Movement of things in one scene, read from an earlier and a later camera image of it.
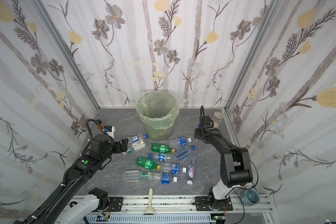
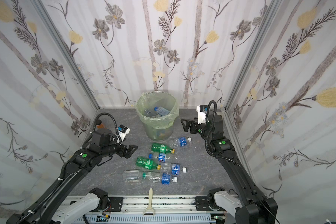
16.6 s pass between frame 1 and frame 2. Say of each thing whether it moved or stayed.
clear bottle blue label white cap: stayed
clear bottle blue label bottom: stayed
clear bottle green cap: stayed
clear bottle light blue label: moved
